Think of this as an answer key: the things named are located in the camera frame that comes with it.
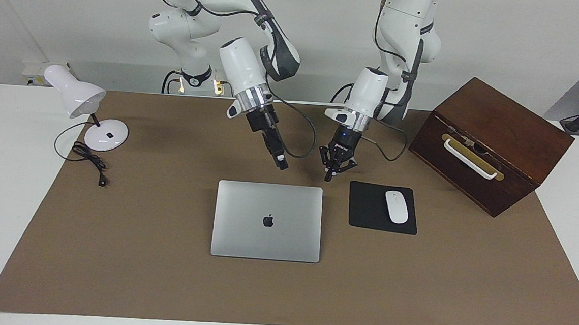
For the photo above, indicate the white power strip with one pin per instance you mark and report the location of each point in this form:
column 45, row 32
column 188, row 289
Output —
column 33, row 70

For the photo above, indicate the silver laptop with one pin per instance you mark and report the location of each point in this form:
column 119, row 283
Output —
column 264, row 232

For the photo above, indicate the white desk lamp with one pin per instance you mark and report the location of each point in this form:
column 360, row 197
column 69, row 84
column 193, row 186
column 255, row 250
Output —
column 77, row 96

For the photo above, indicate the black mouse pad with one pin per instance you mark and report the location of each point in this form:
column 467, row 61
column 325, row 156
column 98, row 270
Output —
column 365, row 208

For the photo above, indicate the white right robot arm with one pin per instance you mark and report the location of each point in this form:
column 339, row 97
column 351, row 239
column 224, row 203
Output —
column 240, row 67

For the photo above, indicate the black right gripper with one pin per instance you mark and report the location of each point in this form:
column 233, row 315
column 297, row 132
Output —
column 262, row 119

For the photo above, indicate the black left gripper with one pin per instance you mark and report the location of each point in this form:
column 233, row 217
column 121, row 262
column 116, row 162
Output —
column 346, row 140

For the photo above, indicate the white computer mouse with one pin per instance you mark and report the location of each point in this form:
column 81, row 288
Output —
column 396, row 206

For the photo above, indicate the brown table mat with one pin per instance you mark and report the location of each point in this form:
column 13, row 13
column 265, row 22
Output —
column 159, row 276

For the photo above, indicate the dark wooden box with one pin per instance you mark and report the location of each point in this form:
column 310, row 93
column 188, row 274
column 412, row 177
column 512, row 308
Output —
column 515, row 142

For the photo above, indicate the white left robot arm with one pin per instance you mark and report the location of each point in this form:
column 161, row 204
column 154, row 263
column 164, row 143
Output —
column 403, row 33

